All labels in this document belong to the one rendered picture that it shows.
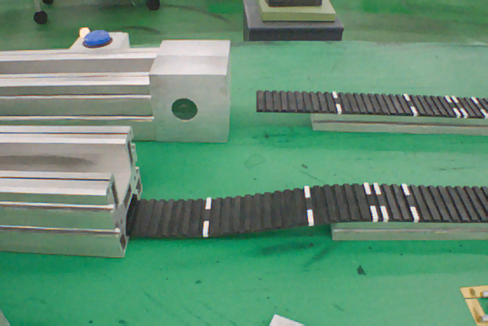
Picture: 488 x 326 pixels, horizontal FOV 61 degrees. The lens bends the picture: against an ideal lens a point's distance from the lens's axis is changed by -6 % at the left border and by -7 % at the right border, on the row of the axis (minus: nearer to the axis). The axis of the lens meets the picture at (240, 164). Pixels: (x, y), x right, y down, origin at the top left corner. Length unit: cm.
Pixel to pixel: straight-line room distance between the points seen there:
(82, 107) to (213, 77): 17
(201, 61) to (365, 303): 33
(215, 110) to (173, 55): 9
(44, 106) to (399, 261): 44
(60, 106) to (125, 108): 8
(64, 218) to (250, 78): 40
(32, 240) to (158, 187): 15
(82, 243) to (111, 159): 9
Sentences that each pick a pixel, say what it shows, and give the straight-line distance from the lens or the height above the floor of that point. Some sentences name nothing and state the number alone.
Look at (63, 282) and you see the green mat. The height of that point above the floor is 78.
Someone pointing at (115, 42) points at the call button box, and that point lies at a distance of 71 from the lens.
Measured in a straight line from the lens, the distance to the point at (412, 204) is 45.
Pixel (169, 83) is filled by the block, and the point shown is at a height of 86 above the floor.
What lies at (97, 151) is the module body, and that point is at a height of 85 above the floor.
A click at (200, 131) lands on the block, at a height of 80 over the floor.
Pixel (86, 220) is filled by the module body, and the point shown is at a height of 83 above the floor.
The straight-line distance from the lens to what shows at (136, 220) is 45.
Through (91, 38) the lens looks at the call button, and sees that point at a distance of 71.
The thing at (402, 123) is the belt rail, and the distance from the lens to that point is 61.
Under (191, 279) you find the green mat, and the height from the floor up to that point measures 78.
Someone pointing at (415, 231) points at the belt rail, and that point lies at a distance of 46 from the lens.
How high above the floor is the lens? 110
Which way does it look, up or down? 38 degrees down
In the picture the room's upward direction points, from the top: straight up
